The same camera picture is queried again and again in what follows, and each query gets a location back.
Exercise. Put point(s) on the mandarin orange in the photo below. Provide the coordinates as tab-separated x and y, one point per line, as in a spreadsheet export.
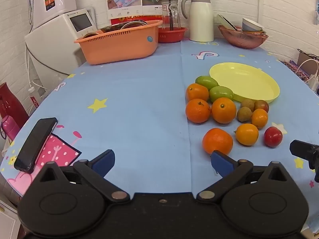
216	139
223	110
197	92
198	110

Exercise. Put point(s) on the red jug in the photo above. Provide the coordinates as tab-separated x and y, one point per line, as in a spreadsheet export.
11	102

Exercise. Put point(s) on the cardboard box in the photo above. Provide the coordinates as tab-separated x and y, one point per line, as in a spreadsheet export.
305	57

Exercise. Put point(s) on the black smartphone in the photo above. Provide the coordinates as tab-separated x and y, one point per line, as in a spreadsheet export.
35	144

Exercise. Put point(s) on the dark stirring rod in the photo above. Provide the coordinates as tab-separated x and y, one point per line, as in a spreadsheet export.
171	20

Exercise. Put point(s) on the white bottle red label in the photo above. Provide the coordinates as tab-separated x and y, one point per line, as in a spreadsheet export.
34	98

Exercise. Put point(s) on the white appliance with screen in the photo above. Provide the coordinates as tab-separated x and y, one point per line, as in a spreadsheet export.
52	44

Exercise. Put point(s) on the small orange tangerine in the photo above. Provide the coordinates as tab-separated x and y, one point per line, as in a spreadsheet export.
259	118

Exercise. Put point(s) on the red plastic basket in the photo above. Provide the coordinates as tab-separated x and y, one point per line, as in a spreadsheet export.
172	36

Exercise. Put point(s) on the green oval fruit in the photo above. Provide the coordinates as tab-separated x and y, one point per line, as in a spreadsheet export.
205	81
221	94

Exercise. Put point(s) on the blue printed tablecloth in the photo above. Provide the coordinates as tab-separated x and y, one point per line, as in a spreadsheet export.
137	104

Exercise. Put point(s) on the steel pan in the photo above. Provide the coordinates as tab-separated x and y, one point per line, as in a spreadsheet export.
112	28

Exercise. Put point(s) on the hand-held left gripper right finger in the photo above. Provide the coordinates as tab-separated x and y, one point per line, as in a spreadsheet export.
221	161

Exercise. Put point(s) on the orange plastic basket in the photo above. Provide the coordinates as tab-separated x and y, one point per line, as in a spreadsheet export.
119	47

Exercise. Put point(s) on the pink bottle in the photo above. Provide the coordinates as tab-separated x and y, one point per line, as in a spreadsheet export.
10	128

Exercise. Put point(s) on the white cabinet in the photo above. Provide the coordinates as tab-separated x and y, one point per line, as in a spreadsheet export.
8	219

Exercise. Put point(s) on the yellow-orange tangerine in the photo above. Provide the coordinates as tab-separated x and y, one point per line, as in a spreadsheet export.
247	134

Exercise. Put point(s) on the small brown fruit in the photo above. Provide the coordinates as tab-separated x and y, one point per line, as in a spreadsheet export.
247	104
244	114

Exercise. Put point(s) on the steel plate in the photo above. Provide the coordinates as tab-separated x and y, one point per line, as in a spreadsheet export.
135	23

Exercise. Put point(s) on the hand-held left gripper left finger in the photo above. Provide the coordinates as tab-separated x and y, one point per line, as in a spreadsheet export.
104	160

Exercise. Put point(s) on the yellow plastic plate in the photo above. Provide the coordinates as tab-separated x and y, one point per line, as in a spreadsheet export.
245	82

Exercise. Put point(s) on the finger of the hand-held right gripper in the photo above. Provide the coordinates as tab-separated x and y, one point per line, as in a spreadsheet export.
300	149

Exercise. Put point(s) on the leopard print blanket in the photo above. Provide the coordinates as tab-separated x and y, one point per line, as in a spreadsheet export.
294	69

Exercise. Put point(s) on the dark red tomato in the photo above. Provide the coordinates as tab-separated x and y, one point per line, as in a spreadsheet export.
262	105

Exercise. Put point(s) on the glass pitcher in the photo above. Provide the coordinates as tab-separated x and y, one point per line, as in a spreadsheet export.
176	15

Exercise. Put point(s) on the white wall conduit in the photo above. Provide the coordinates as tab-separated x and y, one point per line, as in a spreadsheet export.
260	0

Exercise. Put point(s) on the white power strip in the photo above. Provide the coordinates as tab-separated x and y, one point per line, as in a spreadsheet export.
314	83

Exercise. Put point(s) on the pink glass bowl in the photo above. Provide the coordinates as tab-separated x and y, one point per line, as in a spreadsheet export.
241	39

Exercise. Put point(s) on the small steel bowl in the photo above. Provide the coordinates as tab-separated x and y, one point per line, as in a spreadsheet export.
91	34

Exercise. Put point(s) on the white thermos jug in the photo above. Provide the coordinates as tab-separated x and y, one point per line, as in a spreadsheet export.
201	20

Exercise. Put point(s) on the white plate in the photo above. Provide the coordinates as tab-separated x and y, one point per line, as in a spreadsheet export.
224	21

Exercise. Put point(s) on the small red apple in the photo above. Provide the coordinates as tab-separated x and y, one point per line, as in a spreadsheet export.
273	137

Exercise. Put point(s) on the white blue stacked bowls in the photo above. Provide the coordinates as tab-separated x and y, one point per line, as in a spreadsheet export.
251	25

